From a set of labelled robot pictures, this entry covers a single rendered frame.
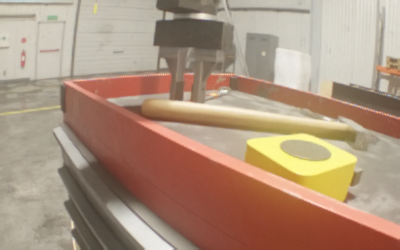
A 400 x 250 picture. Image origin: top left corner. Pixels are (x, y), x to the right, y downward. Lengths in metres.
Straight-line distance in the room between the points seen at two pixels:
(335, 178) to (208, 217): 0.09
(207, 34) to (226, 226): 0.33
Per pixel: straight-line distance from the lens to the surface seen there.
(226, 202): 0.16
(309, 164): 0.18
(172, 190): 0.20
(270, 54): 9.04
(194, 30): 0.44
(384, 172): 0.33
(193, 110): 0.37
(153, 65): 11.90
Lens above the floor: 1.00
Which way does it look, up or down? 15 degrees down
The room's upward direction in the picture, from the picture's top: 5 degrees clockwise
